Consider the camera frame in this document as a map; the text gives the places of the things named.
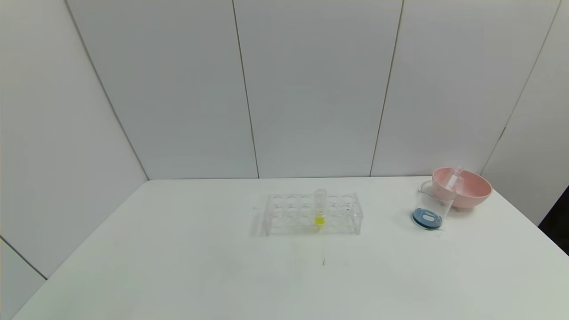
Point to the test tube with red pigment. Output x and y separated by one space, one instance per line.
450 191

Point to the test tube with blue pigment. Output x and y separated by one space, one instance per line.
457 174

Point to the clear plastic test tube rack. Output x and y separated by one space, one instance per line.
271 213

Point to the test tube with yellow pigment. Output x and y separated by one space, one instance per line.
320 218

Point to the clear glass beaker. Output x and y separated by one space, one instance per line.
429 218

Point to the pink bowl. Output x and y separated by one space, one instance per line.
478 193

